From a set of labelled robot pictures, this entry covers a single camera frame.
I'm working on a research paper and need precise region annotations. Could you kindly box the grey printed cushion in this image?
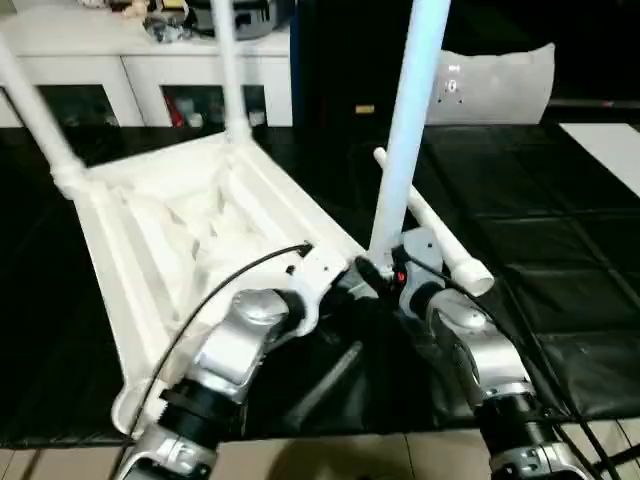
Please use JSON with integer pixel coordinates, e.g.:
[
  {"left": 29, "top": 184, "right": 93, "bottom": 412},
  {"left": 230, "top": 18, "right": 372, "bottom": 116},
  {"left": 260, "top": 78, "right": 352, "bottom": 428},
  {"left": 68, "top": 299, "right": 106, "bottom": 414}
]
[{"left": 427, "top": 42, "right": 556, "bottom": 125}]

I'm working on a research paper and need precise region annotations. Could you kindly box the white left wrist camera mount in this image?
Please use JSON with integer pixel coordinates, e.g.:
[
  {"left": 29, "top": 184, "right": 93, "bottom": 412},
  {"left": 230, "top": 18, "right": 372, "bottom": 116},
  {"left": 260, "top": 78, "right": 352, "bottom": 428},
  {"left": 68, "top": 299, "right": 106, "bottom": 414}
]
[{"left": 287, "top": 249, "right": 351, "bottom": 336}]

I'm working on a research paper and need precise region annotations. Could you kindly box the white plastic table leg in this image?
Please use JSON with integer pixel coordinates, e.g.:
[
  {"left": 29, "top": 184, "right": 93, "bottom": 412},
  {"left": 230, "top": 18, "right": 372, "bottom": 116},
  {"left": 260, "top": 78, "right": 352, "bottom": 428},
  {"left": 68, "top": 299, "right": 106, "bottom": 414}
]
[
  {"left": 367, "top": 0, "right": 454, "bottom": 274},
  {"left": 209, "top": 0, "right": 251, "bottom": 144},
  {"left": 0, "top": 34, "right": 86, "bottom": 194},
  {"left": 373, "top": 147, "right": 495, "bottom": 296}
]

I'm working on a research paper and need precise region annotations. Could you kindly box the black floor mat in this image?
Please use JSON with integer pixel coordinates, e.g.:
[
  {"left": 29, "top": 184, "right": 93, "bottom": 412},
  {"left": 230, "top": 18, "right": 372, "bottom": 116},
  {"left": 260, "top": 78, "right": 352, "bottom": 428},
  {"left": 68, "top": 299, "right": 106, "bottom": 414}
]
[{"left": 0, "top": 124, "right": 640, "bottom": 449}]

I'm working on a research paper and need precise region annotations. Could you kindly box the white plastic table top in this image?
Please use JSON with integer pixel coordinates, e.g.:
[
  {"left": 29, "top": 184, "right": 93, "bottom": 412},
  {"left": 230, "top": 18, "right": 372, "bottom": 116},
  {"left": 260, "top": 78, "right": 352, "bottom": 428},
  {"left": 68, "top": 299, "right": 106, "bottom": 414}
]
[{"left": 49, "top": 130, "right": 401, "bottom": 441}]

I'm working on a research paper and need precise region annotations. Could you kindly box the grey round bag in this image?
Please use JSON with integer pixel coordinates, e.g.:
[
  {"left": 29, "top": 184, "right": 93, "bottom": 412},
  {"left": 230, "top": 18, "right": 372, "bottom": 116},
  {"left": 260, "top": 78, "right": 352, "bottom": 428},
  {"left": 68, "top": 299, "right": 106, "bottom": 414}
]
[{"left": 189, "top": 0, "right": 291, "bottom": 39}]

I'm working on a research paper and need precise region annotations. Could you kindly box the white flat panel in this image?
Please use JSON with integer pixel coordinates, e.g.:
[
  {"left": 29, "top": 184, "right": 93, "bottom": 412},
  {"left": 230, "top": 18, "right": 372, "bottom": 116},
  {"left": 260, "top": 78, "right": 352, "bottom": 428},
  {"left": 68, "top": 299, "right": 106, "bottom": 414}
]
[{"left": 558, "top": 121, "right": 640, "bottom": 199}]

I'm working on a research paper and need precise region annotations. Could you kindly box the white glass-door cabinet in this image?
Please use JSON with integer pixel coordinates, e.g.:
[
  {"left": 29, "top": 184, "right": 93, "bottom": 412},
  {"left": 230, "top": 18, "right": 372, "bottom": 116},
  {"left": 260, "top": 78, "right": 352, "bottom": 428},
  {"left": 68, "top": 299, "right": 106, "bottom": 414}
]
[{"left": 0, "top": 14, "right": 294, "bottom": 129}]

